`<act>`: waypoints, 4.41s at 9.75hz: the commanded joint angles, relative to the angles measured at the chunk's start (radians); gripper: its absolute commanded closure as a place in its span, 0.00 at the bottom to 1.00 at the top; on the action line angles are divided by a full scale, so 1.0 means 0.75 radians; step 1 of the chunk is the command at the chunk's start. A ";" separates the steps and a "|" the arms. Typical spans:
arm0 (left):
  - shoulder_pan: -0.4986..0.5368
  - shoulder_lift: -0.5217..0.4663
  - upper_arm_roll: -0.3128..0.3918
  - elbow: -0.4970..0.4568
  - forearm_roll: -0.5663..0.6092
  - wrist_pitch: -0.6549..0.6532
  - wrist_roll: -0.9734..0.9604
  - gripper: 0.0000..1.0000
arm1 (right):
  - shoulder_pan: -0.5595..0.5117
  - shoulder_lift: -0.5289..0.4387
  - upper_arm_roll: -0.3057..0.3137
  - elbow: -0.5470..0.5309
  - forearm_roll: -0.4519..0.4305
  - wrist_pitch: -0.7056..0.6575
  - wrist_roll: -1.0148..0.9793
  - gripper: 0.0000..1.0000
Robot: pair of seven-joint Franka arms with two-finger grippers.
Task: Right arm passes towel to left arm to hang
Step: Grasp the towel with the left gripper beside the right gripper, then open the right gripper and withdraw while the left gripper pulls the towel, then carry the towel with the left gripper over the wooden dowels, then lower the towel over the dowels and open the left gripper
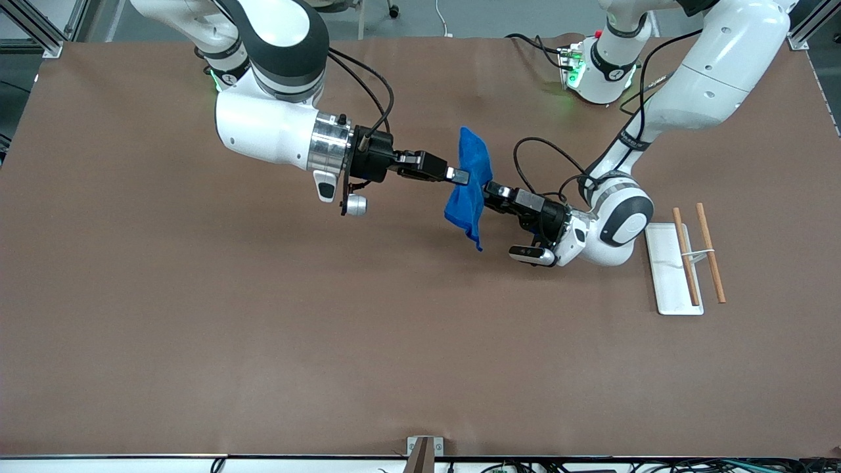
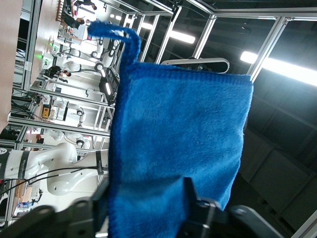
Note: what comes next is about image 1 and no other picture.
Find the white rack with wooden bars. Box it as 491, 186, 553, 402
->
644, 202, 727, 317

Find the aluminium frame profile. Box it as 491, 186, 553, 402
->
0, 0, 90, 58
787, 0, 841, 52

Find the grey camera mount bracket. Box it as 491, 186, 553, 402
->
406, 436, 445, 473

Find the blue towel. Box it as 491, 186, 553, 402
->
443, 126, 494, 252

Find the black left arm base cable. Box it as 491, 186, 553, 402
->
505, 33, 570, 70

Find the office chair base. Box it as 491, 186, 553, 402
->
315, 0, 401, 40

